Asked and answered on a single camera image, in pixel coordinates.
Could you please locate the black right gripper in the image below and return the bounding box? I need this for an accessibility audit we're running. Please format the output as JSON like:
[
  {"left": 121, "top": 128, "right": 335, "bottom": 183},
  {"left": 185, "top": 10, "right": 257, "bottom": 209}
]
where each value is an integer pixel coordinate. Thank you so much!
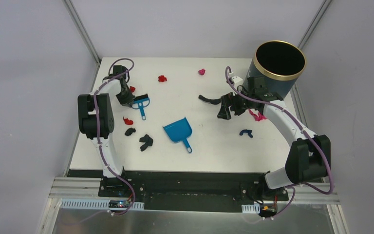
[{"left": 217, "top": 87, "right": 255, "bottom": 120}]

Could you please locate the red paper scrap left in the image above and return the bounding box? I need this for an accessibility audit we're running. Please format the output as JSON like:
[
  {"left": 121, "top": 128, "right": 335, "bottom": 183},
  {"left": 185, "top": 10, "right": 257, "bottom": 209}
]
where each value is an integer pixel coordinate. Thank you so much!
[{"left": 123, "top": 117, "right": 134, "bottom": 125}]

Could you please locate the long black paper scrap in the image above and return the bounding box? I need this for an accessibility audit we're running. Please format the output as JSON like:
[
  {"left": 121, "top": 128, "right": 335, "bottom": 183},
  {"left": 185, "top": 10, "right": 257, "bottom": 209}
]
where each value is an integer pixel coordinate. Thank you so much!
[{"left": 198, "top": 95, "right": 221, "bottom": 105}]

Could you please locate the blue plastic dustpan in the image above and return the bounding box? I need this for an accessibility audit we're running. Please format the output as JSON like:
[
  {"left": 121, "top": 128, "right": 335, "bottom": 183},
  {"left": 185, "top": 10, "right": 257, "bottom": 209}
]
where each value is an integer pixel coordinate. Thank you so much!
[{"left": 163, "top": 117, "right": 192, "bottom": 154}]

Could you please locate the large black paper scrap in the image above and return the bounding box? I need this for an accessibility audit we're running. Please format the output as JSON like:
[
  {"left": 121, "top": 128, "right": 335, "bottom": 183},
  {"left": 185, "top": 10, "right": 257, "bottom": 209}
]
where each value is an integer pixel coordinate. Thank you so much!
[{"left": 139, "top": 134, "right": 153, "bottom": 152}]

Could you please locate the aluminium frame rail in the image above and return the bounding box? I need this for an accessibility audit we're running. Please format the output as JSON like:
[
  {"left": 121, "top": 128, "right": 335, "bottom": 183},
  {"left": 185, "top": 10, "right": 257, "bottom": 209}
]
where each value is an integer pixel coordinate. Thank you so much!
[{"left": 49, "top": 177, "right": 340, "bottom": 205}]

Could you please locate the blue paper scrap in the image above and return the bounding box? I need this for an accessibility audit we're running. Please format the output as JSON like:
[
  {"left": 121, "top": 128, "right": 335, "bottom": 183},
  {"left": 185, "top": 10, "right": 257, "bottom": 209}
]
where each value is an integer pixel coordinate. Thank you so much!
[{"left": 239, "top": 129, "right": 254, "bottom": 138}]

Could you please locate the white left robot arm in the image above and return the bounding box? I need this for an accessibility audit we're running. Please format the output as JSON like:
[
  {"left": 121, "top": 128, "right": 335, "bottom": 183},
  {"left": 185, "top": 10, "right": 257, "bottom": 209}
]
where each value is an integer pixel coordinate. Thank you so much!
[{"left": 77, "top": 65, "right": 135, "bottom": 197}]

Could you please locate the red paper scrap top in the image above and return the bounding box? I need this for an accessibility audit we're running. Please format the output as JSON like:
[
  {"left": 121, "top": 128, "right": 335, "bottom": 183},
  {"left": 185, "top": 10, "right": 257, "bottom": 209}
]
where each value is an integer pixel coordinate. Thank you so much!
[{"left": 158, "top": 75, "right": 167, "bottom": 82}]

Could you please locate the white slotted cable duct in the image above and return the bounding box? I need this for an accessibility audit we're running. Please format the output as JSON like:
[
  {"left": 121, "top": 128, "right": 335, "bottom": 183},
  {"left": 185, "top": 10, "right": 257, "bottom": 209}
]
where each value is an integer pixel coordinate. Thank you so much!
[
  {"left": 60, "top": 198, "right": 132, "bottom": 211},
  {"left": 241, "top": 203, "right": 261, "bottom": 214}
]

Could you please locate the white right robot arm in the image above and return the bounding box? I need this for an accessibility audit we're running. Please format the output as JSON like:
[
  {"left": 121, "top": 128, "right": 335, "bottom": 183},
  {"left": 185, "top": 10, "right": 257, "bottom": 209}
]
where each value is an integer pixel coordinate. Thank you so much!
[{"left": 217, "top": 76, "right": 332, "bottom": 200}]

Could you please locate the left white slotted cable duct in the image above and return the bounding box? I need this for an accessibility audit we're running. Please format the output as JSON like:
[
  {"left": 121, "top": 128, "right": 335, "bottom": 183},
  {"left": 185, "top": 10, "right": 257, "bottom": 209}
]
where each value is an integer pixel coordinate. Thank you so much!
[{"left": 60, "top": 198, "right": 132, "bottom": 211}]

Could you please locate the black mounting base plate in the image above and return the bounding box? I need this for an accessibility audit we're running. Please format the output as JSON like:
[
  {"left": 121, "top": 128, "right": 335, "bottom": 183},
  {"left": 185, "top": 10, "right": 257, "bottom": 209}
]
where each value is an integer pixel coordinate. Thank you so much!
[{"left": 67, "top": 169, "right": 289, "bottom": 213}]

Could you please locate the blue hand brush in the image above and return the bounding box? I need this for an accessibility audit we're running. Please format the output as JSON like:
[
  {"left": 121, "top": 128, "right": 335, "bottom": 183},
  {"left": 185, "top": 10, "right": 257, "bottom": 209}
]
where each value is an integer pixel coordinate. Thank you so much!
[{"left": 131, "top": 94, "right": 150, "bottom": 120}]

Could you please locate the large pink paper scrap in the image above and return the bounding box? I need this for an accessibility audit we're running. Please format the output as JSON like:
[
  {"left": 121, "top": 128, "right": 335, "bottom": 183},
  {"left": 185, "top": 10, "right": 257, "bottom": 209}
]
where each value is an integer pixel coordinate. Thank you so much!
[{"left": 248, "top": 109, "right": 267, "bottom": 121}]

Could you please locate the right white slotted cable duct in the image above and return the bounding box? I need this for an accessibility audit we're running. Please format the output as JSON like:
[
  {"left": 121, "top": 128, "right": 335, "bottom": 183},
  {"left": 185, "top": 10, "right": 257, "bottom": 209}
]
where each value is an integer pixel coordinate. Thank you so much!
[{"left": 241, "top": 203, "right": 261, "bottom": 214}]

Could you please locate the small black paper scrap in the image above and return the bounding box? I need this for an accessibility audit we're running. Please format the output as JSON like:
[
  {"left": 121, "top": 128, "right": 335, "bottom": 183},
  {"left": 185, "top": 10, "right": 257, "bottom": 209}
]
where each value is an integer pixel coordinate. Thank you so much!
[{"left": 124, "top": 128, "right": 136, "bottom": 136}]

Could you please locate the small pink paper scrap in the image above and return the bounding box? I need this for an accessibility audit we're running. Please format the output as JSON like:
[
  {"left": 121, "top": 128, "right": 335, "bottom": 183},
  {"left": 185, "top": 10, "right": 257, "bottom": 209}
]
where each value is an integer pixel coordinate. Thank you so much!
[{"left": 198, "top": 69, "right": 206, "bottom": 76}]

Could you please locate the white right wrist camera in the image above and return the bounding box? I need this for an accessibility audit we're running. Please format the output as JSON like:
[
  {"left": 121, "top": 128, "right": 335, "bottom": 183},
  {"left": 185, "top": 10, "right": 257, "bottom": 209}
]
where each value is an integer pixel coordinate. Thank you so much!
[{"left": 228, "top": 76, "right": 243, "bottom": 89}]

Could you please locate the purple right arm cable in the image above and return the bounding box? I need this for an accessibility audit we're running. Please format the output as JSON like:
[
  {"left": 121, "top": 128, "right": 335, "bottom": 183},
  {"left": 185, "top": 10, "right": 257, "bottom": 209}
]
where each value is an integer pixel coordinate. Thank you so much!
[{"left": 224, "top": 66, "right": 335, "bottom": 220}]

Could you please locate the dark bin with gold rim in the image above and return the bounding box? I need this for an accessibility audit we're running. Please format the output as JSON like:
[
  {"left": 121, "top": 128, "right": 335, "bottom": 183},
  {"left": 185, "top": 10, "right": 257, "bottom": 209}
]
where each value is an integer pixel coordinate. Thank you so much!
[{"left": 243, "top": 40, "right": 306, "bottom": 99}]

